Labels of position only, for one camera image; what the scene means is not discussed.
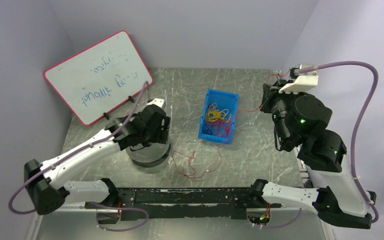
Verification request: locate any red wire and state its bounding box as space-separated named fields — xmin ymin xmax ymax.
xmin=172 ymin=67 xmax=292 ymax=180

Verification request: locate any grey cable spool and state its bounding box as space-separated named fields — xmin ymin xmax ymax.
xmin=125 ymin=141 xmax=171 ymax=168

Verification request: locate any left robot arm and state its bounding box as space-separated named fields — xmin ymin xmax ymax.
xmin=24 ymin=98 xmax=171 ymax=215

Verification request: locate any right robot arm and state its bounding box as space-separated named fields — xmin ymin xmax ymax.
xmin=249 ymin=80 xmax=376 ymax=229

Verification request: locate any blue plastic bin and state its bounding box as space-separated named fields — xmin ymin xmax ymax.
xmin=198 ymin=88 xmax=239 ymax=145

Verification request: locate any pink framed whiteboard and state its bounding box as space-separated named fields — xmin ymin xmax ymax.
xmin=43 ymin=30 xmax=154 ymax=126

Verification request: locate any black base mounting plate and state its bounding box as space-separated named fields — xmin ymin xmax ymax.
xmin=99 ymin=187 xmax=268 ymax=224

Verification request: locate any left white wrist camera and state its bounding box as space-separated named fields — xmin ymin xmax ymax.
xmin=146 ymin=98 xmax=166 ymax=110

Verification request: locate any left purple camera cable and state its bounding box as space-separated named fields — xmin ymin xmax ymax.
xmin=7 ymin=80 xmax=150 ymax=216

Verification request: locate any magenta wires bundle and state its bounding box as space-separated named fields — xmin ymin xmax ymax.
xmin=202 ymin=119 xmax=234 ymax=139

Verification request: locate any yellow wires bundle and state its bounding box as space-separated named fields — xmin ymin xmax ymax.
xmin=205 ymin=102 xmax=231 ymax=123

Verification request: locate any aluminium rail frame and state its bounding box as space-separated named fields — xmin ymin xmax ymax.
xmin=26 ymin=67 xmax=333 ymax=240

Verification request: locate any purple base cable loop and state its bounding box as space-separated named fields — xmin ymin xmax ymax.
xmin=95 ymin=207 xmax=150 ymax=233

